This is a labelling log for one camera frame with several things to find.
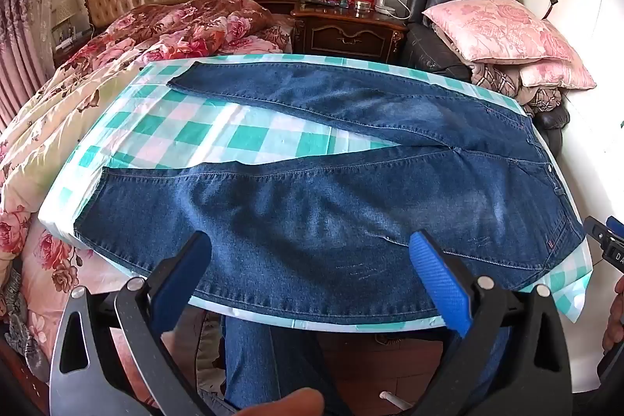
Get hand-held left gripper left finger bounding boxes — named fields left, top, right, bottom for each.
left=49, top=230, right=230, bottom=416

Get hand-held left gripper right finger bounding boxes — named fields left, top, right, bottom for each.
left=408, top=230, right=573, bottom=416

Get blue denim pants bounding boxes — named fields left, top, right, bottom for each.
left=73, top=61, right=586, bottom=325

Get person's right hand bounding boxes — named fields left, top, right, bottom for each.
left=602, top=274, right=624, bottom=353

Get person's left hand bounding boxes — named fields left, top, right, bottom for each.
left=233, top=388, right=326, bottom=416

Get person's legs in jeans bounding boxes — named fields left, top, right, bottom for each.
left=222, top=316, right=512, bottom=416

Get green white checkered tablecloth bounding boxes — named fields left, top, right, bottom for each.
left=38, top=54, right=593, bottom=333

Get grey patterned cloth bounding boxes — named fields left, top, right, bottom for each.
left=0, top=270, right=50, bottom=382

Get small pink pillow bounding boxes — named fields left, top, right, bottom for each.
left=519, top=59, right=598, bottom=89

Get white wardrobe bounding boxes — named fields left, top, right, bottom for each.
left=524, top=0, right=624, bottom=222

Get brown patterned folded blanket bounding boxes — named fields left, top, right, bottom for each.
left=470, top=62, right=566, bottom=117

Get floral quilt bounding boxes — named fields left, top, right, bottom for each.
left=0, top=14, right=298, bottom=300

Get black leather armchair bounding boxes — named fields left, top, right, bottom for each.
left=402, top=0, right=571, bottom=144

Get large pink floral pillow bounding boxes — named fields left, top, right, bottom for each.
left=422, top=0, right=578, bottom=66

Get dark wooden nightstand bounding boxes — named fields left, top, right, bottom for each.
left=291, top=0, right=409, bottom=61
left=51, top=0, right=96, bottom=66

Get dark red floral pillow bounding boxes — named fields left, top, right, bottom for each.
left=108, top=0, right=275, bottom=56

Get pink curtain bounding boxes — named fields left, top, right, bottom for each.
left=0, top=0, right=54, bottom=129

